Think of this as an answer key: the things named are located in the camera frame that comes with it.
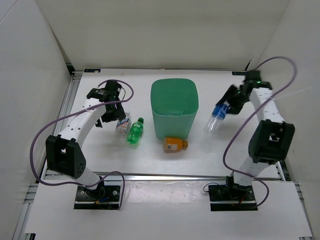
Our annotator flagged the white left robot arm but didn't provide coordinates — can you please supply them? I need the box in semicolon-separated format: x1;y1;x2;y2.
45;80;126;200

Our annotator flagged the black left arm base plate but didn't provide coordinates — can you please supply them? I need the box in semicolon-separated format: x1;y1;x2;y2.
73;181;123;210

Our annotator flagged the white orange label clear bottle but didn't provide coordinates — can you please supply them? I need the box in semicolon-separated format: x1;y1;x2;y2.
114;112;132;147

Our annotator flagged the green plastic bin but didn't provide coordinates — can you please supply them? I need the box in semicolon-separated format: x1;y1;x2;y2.
150;78;199;140

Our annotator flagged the green soda bottle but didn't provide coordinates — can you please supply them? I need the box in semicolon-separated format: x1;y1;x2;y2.
126;117;144;148

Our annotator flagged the orange juice bottle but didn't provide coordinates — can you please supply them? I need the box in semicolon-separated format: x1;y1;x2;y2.
163;137;189;153

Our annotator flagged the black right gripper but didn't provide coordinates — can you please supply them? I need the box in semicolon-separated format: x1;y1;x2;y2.
216;84;251;115

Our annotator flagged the blue white label sticker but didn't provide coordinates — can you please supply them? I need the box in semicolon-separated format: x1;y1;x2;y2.
83;68;101;73

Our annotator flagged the blue label clear bottle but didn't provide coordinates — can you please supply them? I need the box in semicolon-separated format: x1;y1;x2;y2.
204;103;229;133

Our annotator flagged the aluminium table edge rail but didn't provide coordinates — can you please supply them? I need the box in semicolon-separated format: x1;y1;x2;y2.
41;172;283;182

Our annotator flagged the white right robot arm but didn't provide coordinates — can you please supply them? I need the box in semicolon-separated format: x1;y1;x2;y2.
212;70;295;200

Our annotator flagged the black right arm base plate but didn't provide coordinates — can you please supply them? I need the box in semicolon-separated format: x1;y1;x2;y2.
202;182;258;212

